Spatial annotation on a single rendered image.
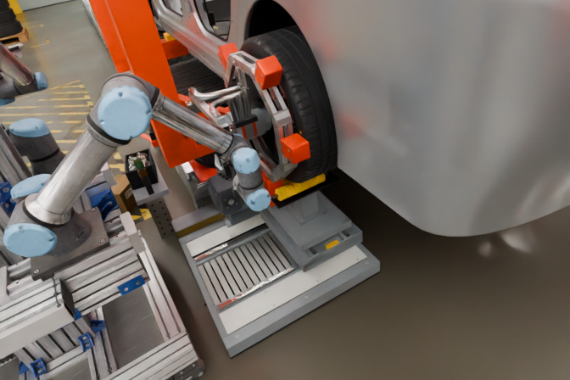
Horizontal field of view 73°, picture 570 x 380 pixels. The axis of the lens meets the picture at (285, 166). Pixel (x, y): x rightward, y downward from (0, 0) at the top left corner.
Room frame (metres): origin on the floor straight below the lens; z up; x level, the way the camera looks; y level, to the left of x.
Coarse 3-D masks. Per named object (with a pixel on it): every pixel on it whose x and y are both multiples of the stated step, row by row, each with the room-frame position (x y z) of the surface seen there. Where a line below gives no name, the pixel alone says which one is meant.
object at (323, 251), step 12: (264, 216) 1.67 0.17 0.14; (276, 228) 1.53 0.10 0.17; (348, 228) 1.46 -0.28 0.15; (288, 240) 1.45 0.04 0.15; (324, 240) 1.40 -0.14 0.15; (336, 240) 1.36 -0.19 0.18; (348, 240) 1.37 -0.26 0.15; (360, 240) 1.40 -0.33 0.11; (288, 252) 1.41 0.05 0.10; (300, 252) 1.35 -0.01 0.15; (312, 252) 1.31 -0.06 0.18; (324, 252) 1.31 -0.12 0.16; (336, 252) 1.34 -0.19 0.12; (300, 264) 1.29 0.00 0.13; (312, 264) 1.28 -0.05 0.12
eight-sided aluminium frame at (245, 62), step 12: (228, 60) 1.60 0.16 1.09; (240, 60) 1.48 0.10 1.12; (252, 60) 1.47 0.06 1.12; (228, 72) 1.64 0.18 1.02; (252, 72) 1.37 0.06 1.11; (228, 84) 1.69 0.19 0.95; (264, 96) 1.31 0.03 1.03; (276, 96) 1.31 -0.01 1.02; (276, 120) 1.24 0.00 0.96; (288, 120) 1.25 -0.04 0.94; (276, 132) 1.26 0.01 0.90; (288, 132) 1.25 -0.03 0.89; (264, 156) 1.55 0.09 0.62; (264, 168) 1.45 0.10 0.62; (276, 168) 1.32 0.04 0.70; (288, 168) 1.24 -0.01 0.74; (276, 180) 1.34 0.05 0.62
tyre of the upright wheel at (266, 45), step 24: (264, 48) 1.45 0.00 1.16; (288, 48) 1.43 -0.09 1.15; (288, 72) 1.32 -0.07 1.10; (312, 72) 1.34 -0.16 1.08; (288, 96) 1.31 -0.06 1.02; (312, 96) 1.28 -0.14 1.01; (312, 120) 1.24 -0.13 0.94; (264, 144) 1.64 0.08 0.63; (312, 144) 1.22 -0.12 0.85; (336, 144) 1.27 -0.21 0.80; (312, 168) 1.25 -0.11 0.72
